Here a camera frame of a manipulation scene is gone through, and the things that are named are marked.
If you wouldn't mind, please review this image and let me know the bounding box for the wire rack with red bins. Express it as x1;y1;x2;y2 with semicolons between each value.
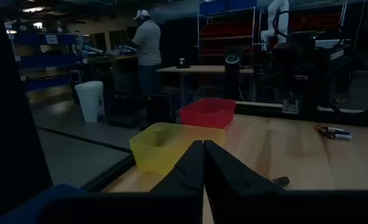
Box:
197;0;262;66

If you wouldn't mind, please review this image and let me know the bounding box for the red plastic bin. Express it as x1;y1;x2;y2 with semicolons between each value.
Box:
180;97;236;130

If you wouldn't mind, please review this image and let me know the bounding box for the white bucket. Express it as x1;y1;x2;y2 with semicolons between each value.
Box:
74;80;106;123

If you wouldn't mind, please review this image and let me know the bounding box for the shelf with blue bins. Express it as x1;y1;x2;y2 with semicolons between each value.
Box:
6;29;90;93

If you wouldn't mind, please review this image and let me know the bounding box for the person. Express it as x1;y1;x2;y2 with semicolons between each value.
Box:
132;9;162;94

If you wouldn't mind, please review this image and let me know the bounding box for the blue plastic bin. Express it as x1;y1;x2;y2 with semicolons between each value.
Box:
0;183;90;224

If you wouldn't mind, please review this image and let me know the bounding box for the wooden background table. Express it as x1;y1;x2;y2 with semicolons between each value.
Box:
156;65;255;108

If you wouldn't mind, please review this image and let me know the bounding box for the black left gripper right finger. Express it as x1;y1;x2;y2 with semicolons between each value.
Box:
204;139;287;194

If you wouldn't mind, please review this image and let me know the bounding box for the black tower fan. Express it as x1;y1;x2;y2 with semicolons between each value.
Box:
223;45;244;101

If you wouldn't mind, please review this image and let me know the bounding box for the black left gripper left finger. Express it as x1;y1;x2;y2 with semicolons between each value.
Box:
149;139;205;194

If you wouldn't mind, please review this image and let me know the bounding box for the small black device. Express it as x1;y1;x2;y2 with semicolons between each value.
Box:
176;57;191;69

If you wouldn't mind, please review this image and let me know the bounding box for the yellow plastic bin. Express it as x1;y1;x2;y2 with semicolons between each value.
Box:
129;122;227;177

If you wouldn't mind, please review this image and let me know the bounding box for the copper black Duracell battery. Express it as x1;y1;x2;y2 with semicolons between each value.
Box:
314;126;337;140

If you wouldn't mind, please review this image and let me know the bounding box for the wooden workbench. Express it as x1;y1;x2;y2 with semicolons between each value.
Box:
89;54;138;65

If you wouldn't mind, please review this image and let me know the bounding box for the black equipment case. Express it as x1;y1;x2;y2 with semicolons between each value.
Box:
143;92;176;125
106;90;141;128

